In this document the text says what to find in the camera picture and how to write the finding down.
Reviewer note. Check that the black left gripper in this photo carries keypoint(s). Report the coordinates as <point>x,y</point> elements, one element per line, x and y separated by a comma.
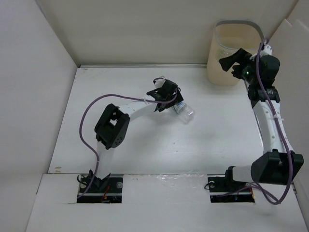
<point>177,99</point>

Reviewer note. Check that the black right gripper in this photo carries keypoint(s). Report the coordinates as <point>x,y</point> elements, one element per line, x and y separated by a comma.
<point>241,57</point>

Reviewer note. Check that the green white label bottle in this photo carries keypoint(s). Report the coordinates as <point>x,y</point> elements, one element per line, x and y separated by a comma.
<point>184,111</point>

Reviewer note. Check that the green plastic soda bottle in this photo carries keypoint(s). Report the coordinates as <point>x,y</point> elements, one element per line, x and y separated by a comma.
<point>222,54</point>

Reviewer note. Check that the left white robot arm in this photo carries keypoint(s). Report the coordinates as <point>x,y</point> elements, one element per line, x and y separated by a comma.
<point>112,126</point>

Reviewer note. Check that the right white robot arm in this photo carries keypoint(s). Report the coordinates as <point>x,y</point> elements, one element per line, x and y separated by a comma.
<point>279,163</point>

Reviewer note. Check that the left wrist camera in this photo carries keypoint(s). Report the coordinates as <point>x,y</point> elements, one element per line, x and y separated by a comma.
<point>159,81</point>

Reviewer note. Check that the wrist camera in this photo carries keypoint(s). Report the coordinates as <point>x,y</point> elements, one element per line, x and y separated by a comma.
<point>159,81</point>
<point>266,48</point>

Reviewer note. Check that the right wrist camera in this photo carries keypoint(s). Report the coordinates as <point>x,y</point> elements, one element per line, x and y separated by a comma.
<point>266,48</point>

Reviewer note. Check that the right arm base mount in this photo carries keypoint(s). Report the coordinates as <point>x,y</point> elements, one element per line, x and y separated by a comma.
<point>223,189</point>

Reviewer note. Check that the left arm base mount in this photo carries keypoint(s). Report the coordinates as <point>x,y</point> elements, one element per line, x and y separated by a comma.
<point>107,190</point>

